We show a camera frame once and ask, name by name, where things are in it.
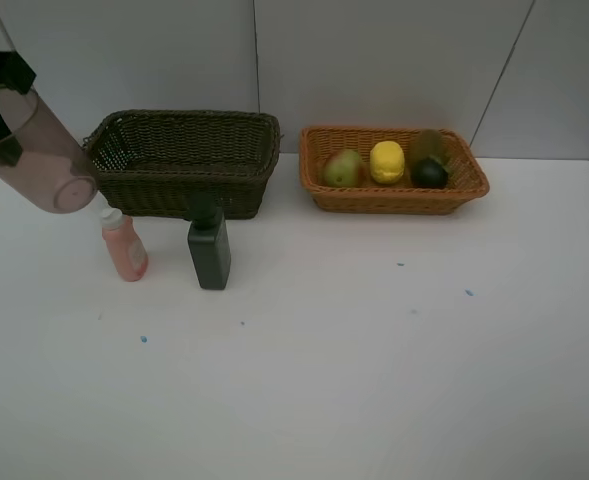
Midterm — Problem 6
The dark brown wicker basket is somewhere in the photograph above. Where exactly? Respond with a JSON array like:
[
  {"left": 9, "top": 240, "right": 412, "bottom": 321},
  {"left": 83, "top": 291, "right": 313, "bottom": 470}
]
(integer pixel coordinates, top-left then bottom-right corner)
[{"left": 83, "top": 110, "right": 281, "bottom": 220}]

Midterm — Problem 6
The dark purple mangosteen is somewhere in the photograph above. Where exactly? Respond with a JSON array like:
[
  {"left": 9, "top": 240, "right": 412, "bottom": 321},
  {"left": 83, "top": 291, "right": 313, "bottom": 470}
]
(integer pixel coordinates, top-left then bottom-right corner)
[{"left": 410, "top": 155, "right": 449, "bottom": 189}]

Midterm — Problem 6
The orange wicker basket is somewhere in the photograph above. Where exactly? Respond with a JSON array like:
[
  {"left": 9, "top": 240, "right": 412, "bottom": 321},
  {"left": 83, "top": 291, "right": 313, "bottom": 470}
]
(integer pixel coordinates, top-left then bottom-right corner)
[{"left": 299, "top": 125, "right": 490, "bottom": 215}]

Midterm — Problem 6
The green red mango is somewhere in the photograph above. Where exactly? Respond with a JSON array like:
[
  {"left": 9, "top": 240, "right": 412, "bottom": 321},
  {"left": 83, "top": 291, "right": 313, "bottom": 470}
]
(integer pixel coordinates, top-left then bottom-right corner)
[{"left": 322, "top": 149, "right": 365, "bottom": 188}]

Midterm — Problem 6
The pink bottle white cap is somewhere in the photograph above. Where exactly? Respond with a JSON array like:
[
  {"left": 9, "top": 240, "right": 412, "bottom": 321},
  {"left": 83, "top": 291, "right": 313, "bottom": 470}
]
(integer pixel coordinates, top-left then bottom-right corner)
[{"left": 100, "top": 207, "right": 148, "bottom": 282}]

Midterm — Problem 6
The translucent pink plastic cup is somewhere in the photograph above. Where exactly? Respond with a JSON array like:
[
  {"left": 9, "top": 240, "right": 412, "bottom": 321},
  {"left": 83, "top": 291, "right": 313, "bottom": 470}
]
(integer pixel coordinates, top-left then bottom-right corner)
[{"left": 0, "top": 89, "right": 98, "bottom": 214}]

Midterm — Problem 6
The black bottle green label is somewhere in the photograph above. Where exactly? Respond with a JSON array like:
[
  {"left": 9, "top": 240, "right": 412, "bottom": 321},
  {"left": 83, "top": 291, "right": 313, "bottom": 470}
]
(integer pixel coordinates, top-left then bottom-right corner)
[{"left": 187, "top": 192, "right": 231, "bottom": 290}]

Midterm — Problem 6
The brown kiwi fruit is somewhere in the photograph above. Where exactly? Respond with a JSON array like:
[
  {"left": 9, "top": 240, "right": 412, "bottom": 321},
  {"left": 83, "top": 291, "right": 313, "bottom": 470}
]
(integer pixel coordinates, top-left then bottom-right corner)
[{"left": 408, "top": 129, "right": 446, "bottom": 164}]

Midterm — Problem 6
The yellow lemon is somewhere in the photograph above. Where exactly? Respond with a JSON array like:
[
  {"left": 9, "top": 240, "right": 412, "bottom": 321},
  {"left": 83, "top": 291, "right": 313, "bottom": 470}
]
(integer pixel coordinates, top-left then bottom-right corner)
[{"left": 369, "top": 141, "right": 405, "bottom": 185}]

